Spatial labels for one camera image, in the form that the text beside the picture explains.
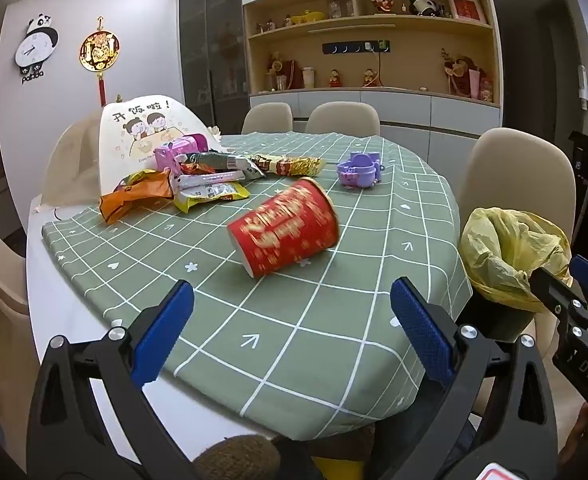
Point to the small red figurine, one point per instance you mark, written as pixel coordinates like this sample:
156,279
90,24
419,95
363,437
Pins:
371,77
335,78

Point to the green checked tablecloth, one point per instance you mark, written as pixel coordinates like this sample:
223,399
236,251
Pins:
299,335

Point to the yellow toy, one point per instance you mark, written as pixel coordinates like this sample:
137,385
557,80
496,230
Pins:
309,16

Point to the red brown flower decoration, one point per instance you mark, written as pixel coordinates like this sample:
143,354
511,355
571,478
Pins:
461,72

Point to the pink bottle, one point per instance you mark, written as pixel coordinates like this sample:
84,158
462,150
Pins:
474,85

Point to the red gold wall ornament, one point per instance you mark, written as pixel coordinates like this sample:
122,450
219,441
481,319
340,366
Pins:
98,52

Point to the white wall intercom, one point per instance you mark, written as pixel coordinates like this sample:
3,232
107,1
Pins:
582,87

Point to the red paper cup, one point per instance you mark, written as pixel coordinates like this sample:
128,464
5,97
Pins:
286,230

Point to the orange snack packet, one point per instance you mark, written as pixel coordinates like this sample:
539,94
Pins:
134,192

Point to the panda plush toy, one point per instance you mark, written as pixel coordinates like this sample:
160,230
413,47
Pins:
423,5

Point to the red framed picture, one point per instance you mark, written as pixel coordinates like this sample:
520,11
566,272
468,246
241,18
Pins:
467,8

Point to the glass jar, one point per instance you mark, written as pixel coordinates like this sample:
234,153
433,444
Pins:
334,5
348,5

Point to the yellow snack packet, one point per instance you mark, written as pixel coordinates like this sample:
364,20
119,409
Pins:
209,195

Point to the purple plastic toy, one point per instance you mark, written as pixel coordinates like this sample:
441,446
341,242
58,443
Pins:
356,170

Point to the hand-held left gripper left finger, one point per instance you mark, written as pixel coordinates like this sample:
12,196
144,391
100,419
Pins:
166,330

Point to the person's right hand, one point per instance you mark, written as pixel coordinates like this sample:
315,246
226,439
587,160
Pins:
581,435

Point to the black power strip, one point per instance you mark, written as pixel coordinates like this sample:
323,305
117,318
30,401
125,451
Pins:
356,47

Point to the panda wall clock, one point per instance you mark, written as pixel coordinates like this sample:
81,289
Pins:
36,50

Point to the pink plastic box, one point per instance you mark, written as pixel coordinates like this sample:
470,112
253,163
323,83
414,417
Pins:
171,155

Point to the white pink tumbler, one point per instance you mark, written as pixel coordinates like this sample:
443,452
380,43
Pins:
308,78

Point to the dark glass door cabinet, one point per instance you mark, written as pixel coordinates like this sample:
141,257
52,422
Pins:
214,45

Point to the gold red snack packet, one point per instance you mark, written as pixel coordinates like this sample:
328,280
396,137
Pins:
294,165

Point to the red seated figurine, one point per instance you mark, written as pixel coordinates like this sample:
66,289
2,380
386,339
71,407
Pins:
382,4

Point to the dark green snack packet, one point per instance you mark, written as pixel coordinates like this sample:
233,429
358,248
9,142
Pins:
209,160

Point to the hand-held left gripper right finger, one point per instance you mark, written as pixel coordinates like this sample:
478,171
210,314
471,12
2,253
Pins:
423,332

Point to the brown fuzzy object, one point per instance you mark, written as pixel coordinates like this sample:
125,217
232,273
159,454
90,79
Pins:
239,460

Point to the pink white tissue packet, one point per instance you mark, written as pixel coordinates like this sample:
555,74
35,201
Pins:
209,179

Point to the wooden shelf cabinet unit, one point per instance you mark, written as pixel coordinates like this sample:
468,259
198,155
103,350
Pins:
403,110

